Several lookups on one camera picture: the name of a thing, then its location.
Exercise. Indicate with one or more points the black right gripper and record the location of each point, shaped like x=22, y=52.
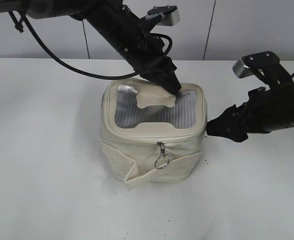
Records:
x=264, y=112

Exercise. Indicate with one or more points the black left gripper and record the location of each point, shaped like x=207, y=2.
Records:
x=131, y=37

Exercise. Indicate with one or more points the cream canvas zipper bag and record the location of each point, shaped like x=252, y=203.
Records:
x=136, y=114

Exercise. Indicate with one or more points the silver ring zipper pull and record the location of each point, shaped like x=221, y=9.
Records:
x=163, y=160

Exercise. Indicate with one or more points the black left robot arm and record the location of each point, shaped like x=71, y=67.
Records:
x=20, y=11

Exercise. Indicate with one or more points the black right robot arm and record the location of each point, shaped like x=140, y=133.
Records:
x=264, y=112

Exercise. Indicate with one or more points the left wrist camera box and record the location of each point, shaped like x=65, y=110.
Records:
x=167, y=15

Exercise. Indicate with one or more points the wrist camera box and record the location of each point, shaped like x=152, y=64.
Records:
x=167, y=15
x=265, y=66

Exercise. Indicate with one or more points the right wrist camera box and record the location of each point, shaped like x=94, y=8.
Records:
x=265, y=66

